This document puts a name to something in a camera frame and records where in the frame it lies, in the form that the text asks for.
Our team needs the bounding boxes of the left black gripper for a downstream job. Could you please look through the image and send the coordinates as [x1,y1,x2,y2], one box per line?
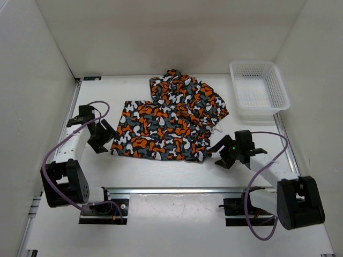
[87,119,119,154]

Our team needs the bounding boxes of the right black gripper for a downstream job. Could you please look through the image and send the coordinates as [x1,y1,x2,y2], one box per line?
[207,134,242,169]

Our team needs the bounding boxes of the orange camouflage shorts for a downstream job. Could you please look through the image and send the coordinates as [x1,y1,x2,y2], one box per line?
[111,69,229,162]

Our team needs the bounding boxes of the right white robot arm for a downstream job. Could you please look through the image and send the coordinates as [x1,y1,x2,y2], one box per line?
[209,130,325,230]

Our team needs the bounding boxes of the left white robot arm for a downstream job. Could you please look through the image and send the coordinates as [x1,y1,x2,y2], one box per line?
[40,102,117,214]

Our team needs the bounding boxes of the blue label sticker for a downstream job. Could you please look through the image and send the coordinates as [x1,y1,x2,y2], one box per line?
[83,76,102,81]

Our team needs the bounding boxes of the white plastic basket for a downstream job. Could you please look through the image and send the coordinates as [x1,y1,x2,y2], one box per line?
[229,61,290,120]

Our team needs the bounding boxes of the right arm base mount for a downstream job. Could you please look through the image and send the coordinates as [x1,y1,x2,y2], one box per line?
[218,187,275,227]

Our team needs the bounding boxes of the aluminium left rail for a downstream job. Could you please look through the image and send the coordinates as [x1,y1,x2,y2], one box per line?
[57,78,82,144]

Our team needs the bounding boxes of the aluminium right rail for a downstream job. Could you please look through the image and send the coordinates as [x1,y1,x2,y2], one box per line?
[273,113,301,176]

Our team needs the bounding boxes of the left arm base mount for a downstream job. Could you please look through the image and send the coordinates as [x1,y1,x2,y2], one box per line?
[79,187,130,225]

